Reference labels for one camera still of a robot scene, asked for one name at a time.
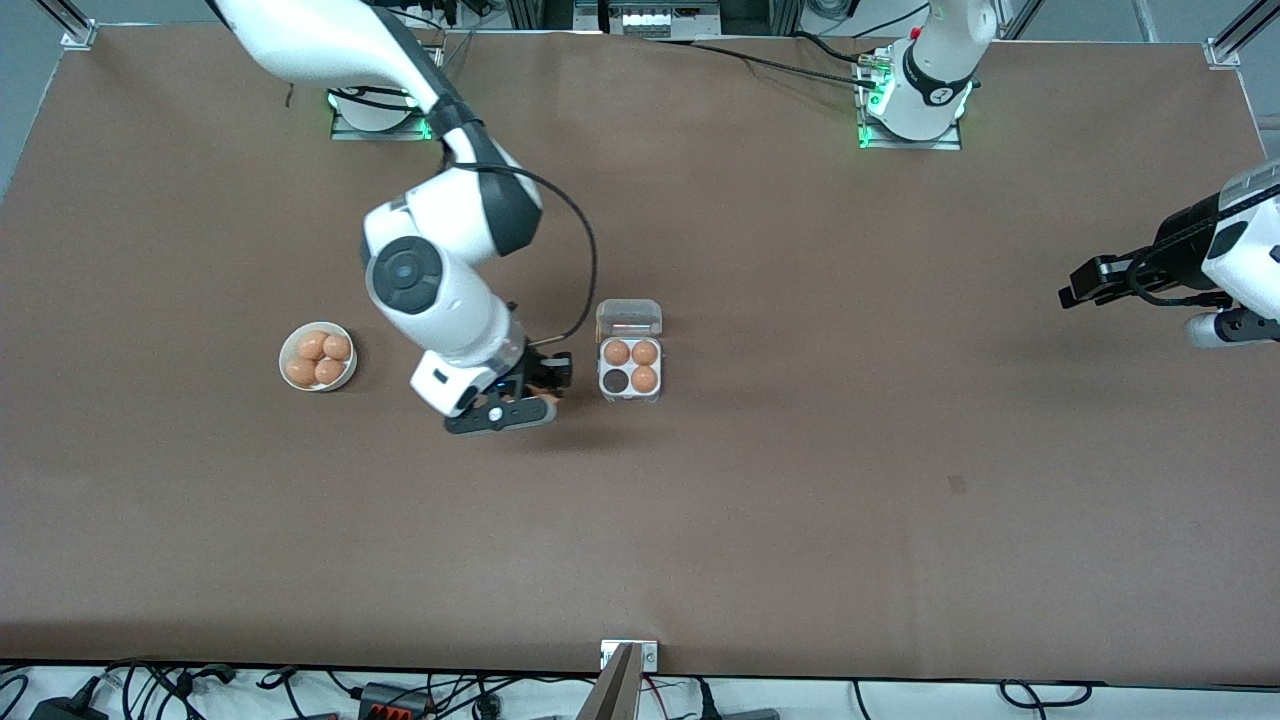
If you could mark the black box orange connectors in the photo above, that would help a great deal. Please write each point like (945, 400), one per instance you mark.
(390, 702)

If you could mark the black power adapter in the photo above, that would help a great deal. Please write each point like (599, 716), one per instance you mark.
(65, 710)

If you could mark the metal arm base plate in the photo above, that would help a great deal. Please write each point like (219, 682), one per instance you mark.
(945, 143)
(345, 132)

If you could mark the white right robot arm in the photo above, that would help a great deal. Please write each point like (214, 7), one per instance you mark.
(440, 230)

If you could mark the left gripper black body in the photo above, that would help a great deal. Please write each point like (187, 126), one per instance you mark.
(1181, 244)

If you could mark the grey electrical box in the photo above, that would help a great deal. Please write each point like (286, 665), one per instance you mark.
(650, 15)

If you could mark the clear plastic egg box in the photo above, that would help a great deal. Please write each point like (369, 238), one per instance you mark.
(628, 318)

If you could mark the camera stand beam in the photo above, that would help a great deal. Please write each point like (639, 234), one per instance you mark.
(612, 695)

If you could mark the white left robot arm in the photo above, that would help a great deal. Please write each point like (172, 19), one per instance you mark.
(930, 85)

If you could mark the silver mounting bracket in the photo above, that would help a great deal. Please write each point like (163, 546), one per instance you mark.
(650, 655)

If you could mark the aluminium frame post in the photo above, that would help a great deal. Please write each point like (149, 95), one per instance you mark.
(1240, 35)
(70, 25)

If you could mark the white round bowl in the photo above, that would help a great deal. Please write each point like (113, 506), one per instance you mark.
(346, 378)

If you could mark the brown table cover sheet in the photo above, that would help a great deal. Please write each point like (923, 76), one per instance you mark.
(800, 400)

